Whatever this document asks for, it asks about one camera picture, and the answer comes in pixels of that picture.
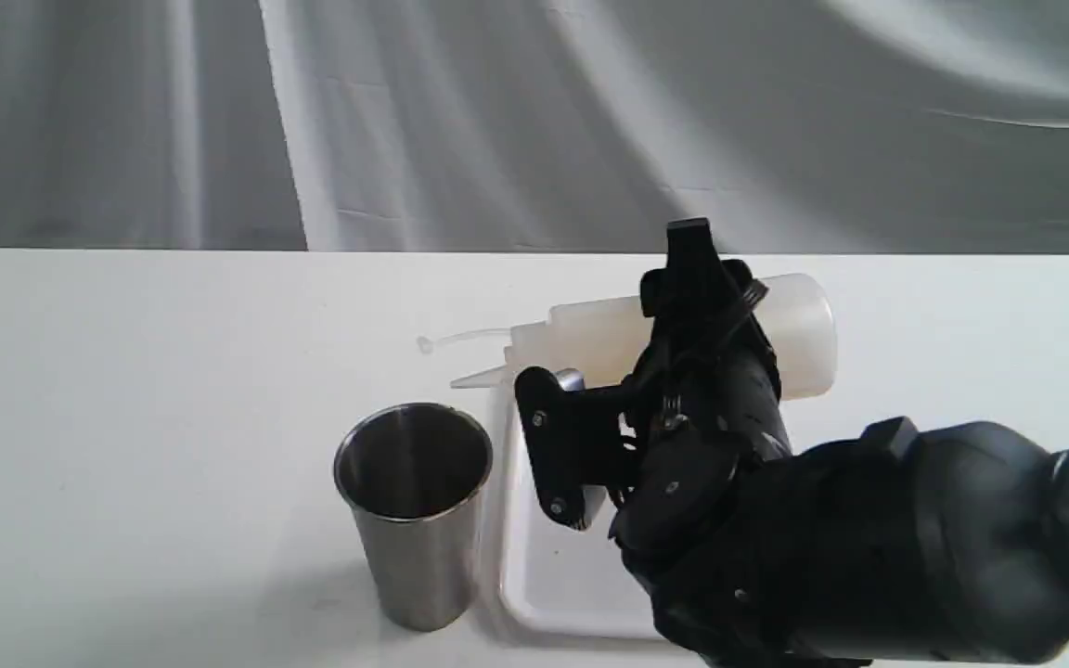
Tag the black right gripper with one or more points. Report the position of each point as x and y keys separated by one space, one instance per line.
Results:
x=690 y=448

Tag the plastic squeeze bottle with oil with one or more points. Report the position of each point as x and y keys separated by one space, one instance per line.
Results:
x=603 y=339

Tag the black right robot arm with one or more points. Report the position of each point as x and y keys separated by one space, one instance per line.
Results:
x=945 y=545

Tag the stainless steel cup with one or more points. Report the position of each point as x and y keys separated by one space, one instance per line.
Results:
x=413 y=476

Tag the grey backdrop cloth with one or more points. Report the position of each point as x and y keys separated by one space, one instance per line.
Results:
x=535 y=126

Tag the white plastic tray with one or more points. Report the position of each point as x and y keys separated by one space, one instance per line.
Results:
x=554 y=580

